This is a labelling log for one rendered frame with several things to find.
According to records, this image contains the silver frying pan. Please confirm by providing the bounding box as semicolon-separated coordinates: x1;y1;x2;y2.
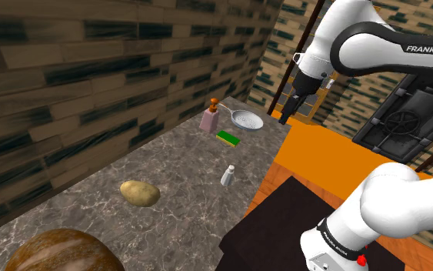
218;102;265;132

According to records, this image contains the dark grey stove top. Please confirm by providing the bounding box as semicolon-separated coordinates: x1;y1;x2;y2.
351;28;433;165

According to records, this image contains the dark robot stand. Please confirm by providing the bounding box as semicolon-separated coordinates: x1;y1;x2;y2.
215;175;407;271

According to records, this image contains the yellow potato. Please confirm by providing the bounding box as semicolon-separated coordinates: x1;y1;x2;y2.
119;179;162;208

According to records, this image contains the green and yellow sponge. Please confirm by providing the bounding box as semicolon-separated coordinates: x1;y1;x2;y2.
215;129;241;149

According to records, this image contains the white salt shaker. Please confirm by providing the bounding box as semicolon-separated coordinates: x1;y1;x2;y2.
220;164;236;187

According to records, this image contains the pink soap dispenser orange pump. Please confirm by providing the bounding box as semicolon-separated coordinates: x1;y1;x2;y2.
198;98;221;134

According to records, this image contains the orange framed window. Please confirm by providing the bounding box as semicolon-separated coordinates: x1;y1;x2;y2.
275;69;341;126

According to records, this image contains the brown bread loaf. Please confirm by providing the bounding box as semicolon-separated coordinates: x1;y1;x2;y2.
3;228;127;271

